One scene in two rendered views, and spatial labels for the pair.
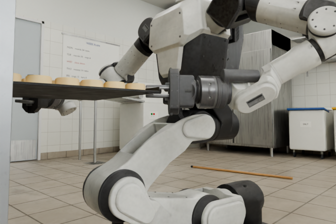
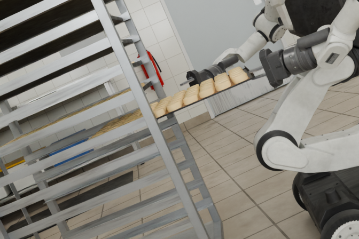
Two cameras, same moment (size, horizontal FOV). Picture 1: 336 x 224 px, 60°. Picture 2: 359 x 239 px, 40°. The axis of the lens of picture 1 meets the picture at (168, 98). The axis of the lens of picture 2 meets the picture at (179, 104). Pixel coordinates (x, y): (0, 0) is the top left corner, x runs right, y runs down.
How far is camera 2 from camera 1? 1.01 m
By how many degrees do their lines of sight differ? 44
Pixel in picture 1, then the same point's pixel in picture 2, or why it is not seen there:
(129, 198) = (276, 153)
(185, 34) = not seen: outside the picture
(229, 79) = (303, 47)
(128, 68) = (274, 12)
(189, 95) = (280, 69)
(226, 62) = not seen: outside the picture
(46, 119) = not seen: hidden behind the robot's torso
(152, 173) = (299, 126)
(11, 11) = (138, 87)
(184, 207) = (348, 144)
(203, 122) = not seen: hidden behind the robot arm
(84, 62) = not seen: outside the picture
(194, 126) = (324, 73)
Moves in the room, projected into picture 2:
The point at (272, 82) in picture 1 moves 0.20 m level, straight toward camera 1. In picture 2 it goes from (335, 41) to (283, 68)
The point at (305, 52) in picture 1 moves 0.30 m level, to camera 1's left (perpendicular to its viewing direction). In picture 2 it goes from (351, 6) to (256, 43)
